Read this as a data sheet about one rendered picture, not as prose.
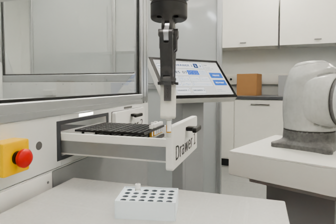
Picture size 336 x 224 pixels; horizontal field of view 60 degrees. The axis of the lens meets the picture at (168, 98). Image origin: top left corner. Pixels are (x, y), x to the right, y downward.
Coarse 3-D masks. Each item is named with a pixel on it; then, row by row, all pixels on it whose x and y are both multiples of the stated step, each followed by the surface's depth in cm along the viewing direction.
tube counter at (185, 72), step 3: (183, 69) 175; (186, 69) 177; (189, 69) 178; (183, 72) 174; (186, 72) 175; (189, 72) 176; (192, 72) 177; (195, 72) 178; (198, 72) 180; (201, 72) 181; (204, 72) 182
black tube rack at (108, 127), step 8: (80, 128) 89; (88, 128) 88; (96, 128) 88; (104, 128) 88; (112, 128) 89; (120, 128) 88; (128, 128) 88; (136, 128) 88; (144, 128) 88; (136, 136) 92; (144, 136) 91; (160, 136) 93
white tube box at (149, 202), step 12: (120, 192) 63; (132, 192) 64; (144, 192) 64; (156, 192) 64; (168, 192) 64; (120, 204) 59; (132, 204) 58; (144, 204) 58; (156, 204) 58; (168, 204) 58; (120, 216) 59; (132, 216) 59; (144, 216) 58; (156, 216) 58; (168, 216) 58
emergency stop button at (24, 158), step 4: (24, 148) 62; (20, 152) 61; (24, 152) 61; (28, 152) 62; (16, 156) 60; (20, 156) 60; (24, 156) 61; (28, 156) 62; (32, 156) 63; (16, 160) 60; (20, 160) 60; (24, 160) 61; (28, 160) 62; (20, 164) 60; (24, 164) 61; (28, 164) 62
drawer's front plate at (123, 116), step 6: (132, 108) 129; (138, 108) 132; (114, 114) 111; (120, 114) 115; (126, 114) 120; (114, 120) 111; (120, 120) 115; (126, 120) 120; (132, 120) 126; (138, 120) 132
